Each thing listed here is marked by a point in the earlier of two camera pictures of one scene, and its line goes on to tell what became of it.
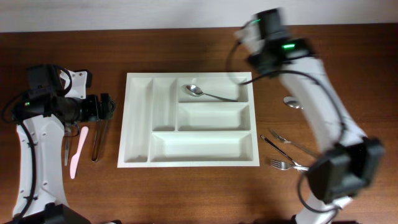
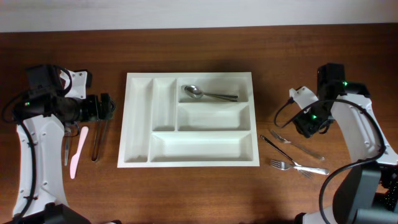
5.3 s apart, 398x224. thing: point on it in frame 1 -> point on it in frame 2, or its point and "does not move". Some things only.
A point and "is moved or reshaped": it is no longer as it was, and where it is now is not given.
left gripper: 95,112 does not move
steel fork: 283,165 does not move
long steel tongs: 101,127 does not move
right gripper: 262,63 -> 305,125
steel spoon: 293,102 is moved or reshaped
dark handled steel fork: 272,146 does not move
